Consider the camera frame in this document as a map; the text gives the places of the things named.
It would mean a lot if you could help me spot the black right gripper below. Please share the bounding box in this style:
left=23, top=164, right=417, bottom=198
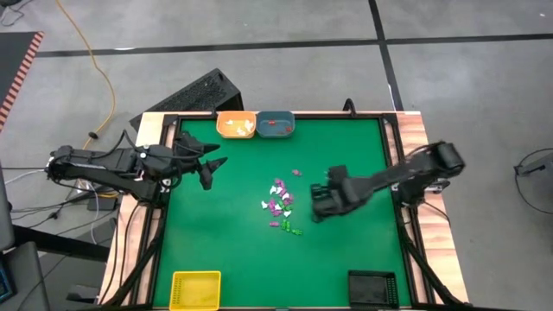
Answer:
left=309, top=163, right=373, bottom=225

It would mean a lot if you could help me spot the yellow extension cable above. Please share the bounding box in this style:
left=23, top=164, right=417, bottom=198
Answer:
left=54, top=0, right=117, bottom=150

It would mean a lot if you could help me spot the black perforated case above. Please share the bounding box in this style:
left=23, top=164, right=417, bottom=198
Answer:
left=129, top=67, right=245, bottom=131

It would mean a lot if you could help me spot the wooden table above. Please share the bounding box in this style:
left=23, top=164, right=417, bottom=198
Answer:
left=98, top=111, right=470, bottom=311

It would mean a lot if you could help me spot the orange plastic bin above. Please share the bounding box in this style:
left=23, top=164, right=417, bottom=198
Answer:
left=216, top=110, right=259, bottom=140

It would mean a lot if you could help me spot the white floor cable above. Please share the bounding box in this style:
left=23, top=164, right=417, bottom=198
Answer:
left=2, top=168, right=47, bottom=187

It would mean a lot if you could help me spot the black mesh basket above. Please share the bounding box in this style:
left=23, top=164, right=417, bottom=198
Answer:
left=347, top=270, right=400, bottom=309

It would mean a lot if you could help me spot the blue plastic bin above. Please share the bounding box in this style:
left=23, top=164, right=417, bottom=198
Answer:
left=255, top=110, right=297, bottom=139

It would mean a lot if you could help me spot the black floor cable bundle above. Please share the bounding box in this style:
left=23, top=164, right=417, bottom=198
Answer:
left=10, top=189, right=122, bottom=230

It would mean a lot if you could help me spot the yellow mesh basket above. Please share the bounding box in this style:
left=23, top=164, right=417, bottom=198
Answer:
left=168, top=270, right=223, bottom=311

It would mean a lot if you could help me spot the black mat orange striped edge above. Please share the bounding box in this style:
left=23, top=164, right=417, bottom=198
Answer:
left=0, top=30, right=46, bottom=130

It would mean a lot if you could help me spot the black floor bar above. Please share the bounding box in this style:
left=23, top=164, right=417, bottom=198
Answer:
left=12, top=224, right=111, bottom=263

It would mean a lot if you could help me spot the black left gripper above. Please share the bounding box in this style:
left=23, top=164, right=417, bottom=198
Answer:
left=171, top=130, right=230, bottom=177

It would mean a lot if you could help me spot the black table foot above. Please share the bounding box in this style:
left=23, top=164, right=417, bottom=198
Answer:
left=64, top=283, right=103, bottom=306

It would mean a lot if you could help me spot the green table mat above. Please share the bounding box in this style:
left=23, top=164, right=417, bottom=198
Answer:
left=153, top=119, right=413, bottom=308

